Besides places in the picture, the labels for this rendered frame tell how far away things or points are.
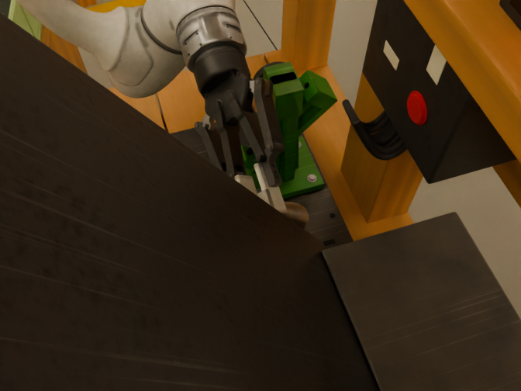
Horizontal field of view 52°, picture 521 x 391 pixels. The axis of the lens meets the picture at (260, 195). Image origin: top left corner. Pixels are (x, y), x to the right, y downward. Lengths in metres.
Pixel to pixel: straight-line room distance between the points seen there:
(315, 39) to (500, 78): 0.89
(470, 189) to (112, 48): 1.73
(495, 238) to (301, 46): 1.25
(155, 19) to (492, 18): 0.51
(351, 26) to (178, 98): 1.69
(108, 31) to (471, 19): 0.57
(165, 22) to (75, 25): 0.14
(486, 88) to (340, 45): 2.32
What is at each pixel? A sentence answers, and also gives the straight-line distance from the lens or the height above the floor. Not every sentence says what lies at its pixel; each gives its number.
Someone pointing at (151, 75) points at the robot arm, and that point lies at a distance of 0.89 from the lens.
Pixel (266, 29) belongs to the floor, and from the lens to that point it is 2.79.
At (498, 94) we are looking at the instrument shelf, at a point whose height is 1.53.
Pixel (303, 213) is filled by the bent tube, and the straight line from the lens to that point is 0.73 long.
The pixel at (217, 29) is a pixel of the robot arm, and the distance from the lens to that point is 0.74.
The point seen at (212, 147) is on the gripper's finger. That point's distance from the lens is 0.73.
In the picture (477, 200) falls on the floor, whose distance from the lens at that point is 2.29.
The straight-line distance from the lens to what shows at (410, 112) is 0.55.
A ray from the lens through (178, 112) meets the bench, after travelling 1.24.
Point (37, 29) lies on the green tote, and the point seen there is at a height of 0.81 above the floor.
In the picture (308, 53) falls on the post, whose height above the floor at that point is 0.93.
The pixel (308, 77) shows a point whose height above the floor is 1.15.
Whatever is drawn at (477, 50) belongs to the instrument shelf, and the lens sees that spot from 0.43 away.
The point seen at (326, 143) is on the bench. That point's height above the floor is 0.88.
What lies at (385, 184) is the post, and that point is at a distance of 0.96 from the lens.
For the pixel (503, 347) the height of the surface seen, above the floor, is 1.24.
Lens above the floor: 1.80
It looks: 58 degrees down
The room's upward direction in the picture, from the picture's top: straight up
